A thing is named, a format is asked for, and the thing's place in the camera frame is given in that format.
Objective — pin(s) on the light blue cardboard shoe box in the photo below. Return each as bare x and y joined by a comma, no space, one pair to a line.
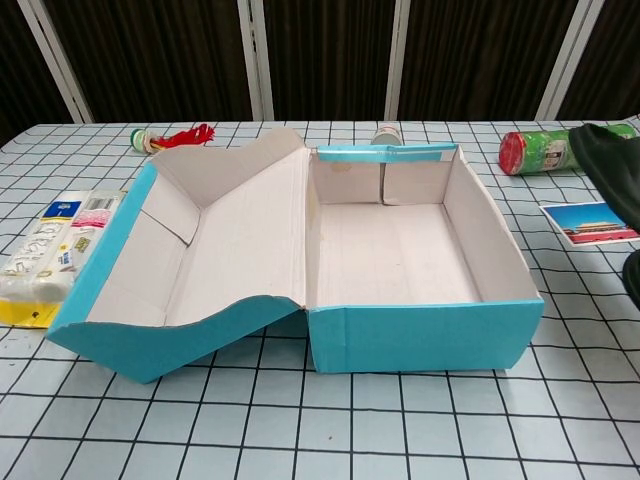
425,340

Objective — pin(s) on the black rubber slipper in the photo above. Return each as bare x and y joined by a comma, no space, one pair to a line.
610,165
634,272

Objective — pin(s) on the small white green bottle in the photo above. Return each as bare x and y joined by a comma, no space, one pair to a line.
385,136

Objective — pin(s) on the red yellow feather shuttlecock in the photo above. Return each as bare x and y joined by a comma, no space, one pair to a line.
185,137

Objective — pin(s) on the light blue checkered tablecloth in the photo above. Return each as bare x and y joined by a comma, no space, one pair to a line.
300,425

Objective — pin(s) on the green chips can red lid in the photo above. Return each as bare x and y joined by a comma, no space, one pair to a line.
540,150

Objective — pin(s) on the dark folding screen panels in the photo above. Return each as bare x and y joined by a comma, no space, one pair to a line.
150,50

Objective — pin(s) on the postcard with red palace photo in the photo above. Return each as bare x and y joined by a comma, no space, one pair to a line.
580,222

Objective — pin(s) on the white tissue pack yellow base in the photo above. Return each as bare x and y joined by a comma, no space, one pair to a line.
40,250

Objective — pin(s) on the white screen frame post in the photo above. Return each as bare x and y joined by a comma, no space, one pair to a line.
570,55
255,60
397,60
55,60

